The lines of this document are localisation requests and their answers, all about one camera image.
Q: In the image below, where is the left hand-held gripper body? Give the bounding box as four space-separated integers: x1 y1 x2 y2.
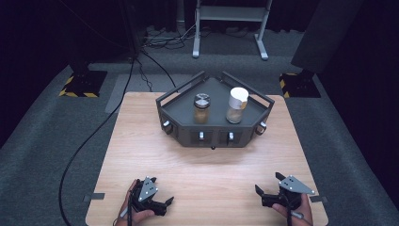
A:
129 176 168 217

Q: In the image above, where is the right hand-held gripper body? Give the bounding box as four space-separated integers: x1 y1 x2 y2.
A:
262 174 316 211

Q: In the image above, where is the dark grey corner shelf rack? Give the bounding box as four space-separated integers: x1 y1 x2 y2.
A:
155 71 276 149

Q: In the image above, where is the silver-lid glass spice jar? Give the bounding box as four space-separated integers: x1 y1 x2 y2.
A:
192 92 212 124

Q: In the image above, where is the white-lid spice jar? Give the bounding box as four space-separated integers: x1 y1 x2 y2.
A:
225 87 249 124

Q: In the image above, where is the person's left hand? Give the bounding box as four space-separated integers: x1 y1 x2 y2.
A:
114 178 155 226

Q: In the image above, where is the person's right hand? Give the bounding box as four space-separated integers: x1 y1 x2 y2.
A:
271 194 314 226

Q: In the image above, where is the black base with hazard stripes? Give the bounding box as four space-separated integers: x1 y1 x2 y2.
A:
57 69 108 99
279 73 322 99

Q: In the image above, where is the dark grey panel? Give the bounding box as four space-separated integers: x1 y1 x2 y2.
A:
290 0 365 74

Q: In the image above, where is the grey metal stand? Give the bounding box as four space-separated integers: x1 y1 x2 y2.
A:
191 0 273 61

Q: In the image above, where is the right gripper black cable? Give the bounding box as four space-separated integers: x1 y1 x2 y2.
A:
284 194 294 226

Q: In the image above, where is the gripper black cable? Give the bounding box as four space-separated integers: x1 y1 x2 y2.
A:
126 201 134 226
284 194 294 226

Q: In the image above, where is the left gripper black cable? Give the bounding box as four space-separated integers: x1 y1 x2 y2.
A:
126 201 134 226

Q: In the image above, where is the thick black floor cable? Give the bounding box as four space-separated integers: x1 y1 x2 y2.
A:
57 56 136 226

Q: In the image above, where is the thin black floor cable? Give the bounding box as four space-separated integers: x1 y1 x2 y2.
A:
135 57 154 92
140 50 177 89

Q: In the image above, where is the tangle of black cables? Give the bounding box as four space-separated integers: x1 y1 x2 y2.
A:
142 23 197 51

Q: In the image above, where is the black stand post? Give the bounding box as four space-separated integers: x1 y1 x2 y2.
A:
120 0 142 61

